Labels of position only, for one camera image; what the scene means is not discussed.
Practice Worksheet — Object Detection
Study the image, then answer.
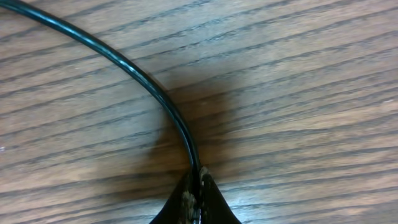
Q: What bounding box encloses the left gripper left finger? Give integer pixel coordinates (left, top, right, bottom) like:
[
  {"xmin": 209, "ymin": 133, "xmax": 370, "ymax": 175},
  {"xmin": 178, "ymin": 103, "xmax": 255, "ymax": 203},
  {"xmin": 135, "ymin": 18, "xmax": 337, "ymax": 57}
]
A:
[{"xmin": 150, "ymin": 172, "xmax": 199, "ymax": 224}]

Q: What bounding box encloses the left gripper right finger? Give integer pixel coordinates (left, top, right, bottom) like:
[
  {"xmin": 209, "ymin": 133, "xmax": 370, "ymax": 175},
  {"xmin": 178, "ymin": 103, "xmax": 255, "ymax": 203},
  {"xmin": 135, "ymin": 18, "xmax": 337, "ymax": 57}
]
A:
[{"xmin": 200, "ymin": 167, "xmax": 241, "ymax": 224}]

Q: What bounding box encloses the black short cable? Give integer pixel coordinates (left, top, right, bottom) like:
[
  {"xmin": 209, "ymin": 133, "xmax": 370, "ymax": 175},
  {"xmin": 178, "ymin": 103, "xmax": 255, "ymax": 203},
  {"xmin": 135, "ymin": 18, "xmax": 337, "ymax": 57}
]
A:
[{"xmin": 0, "ymin": 0, "xmax": 202, "ymax": 194}]

